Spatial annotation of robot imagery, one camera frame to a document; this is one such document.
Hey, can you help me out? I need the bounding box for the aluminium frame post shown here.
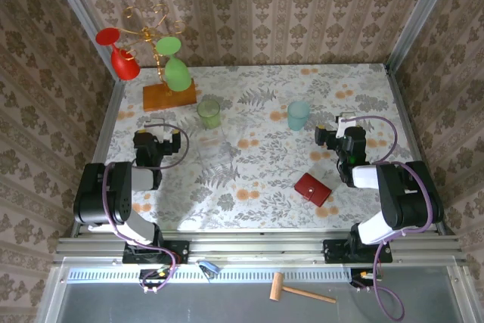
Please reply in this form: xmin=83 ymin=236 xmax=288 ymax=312
xmin=42 ymin=0 xmax=118 ymax=82
xmin=384 ymin=0 xmax=461 ymax=71

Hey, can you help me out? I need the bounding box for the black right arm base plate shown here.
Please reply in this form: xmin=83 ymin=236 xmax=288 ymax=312
xmin=322 ymin=238 xmax=394 ymax=265

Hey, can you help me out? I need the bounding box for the red wine glass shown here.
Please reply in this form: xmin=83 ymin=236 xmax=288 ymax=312
xmin=95 ymin=26 xmax=141 ymax=82

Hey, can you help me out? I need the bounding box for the wooden mallet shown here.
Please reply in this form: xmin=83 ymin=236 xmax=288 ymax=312
xmin=268 ymin=272 xmax=337 ymax=305

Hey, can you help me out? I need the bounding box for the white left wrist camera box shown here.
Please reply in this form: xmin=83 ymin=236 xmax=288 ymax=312
xmin=144 ymin=116 xmax=172 ymax=143

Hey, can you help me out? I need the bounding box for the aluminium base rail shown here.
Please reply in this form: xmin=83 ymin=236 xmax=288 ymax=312
xmin=52 ymin=228 xmax=469 ymax=268

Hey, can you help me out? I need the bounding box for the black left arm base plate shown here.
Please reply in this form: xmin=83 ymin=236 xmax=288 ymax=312
xmin=122 ymin=240 xmax=191 ymax=266

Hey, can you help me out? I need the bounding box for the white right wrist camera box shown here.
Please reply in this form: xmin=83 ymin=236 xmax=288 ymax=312
xmin=335 ymin=112 xmax=358 ymax=138

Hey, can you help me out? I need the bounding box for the aluminium table side rail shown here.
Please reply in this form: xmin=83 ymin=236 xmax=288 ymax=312
xmin=70 ymin=79 xmax=128 ymax=237
xmin=383 ymin=64 xmax=457 ymax=236

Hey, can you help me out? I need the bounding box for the white slotted cable duct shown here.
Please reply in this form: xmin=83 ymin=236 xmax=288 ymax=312
xmin=66 ymin=266 xmax=356 ymax=285

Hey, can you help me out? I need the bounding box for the pale blue plastic cup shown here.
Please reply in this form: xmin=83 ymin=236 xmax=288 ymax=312
xmin=286 ymin=101 xmax=312 ymax=132

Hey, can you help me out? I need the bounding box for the green wine glass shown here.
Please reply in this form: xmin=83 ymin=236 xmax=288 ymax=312
xmin=155 ymin=36 xmax=192 ymax=93

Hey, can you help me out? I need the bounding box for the red leather card holder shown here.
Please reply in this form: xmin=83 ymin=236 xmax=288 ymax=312
xmin=294 ymin=172 xmax=333 ymax=208

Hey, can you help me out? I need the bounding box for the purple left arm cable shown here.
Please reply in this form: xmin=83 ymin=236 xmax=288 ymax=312
xmin=101 ymin=120 xmax=191 ymax=294

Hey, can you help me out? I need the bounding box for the grey metal shelf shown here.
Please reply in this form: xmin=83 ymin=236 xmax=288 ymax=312
xmin=36 ymin=256 xmax=484 ymax=323

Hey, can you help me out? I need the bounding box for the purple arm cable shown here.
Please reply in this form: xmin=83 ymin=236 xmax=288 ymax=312
xmin=351 ymin=115 xmax=436 ymax=321
xmin=101 ymin=120 xmax=191 ymax=294

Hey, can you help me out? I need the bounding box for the blue handled tool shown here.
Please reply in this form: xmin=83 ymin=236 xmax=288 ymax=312
xmin=195 ymin=259 xmax=222 ymax=278

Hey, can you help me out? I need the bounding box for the green plastic cup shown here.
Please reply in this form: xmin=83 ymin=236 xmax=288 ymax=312
xmin=195 ymin=98 xmax=222 ymax=130

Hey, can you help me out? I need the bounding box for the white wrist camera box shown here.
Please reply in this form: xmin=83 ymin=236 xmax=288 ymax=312
xmin=144 ymin=116 xmax=172 ymax=143
xmin=335 ymin=112 xmax=358 ymax=138

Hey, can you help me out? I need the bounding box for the gold wire glass rack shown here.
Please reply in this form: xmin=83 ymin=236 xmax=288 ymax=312
xmin=123 ymin=4 xmax=199 ymax=113

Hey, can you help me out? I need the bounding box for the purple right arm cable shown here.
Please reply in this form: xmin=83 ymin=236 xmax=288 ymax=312
xmin=351 ymin=115 xmax=436 ymax=321

